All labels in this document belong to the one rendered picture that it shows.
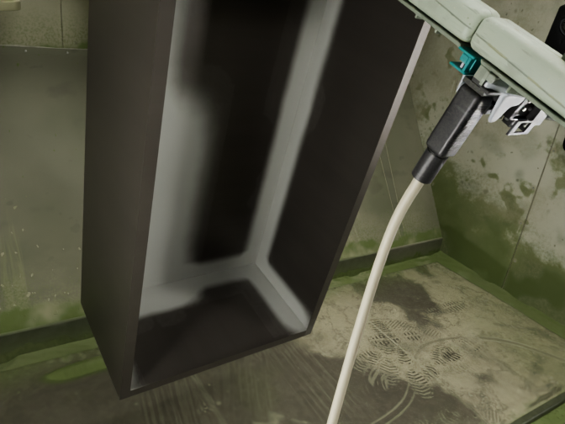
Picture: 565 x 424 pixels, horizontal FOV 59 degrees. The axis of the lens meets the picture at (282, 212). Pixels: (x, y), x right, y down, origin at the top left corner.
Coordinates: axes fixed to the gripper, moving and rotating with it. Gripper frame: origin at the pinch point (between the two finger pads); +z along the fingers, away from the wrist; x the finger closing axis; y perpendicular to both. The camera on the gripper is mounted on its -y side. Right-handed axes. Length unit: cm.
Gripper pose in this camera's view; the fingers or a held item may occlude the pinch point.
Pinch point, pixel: (484, 69)
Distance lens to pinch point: 63.2
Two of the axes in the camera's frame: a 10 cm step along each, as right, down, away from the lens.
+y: -3.5, 7.0, 6.2
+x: -4.9, -7.0, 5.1
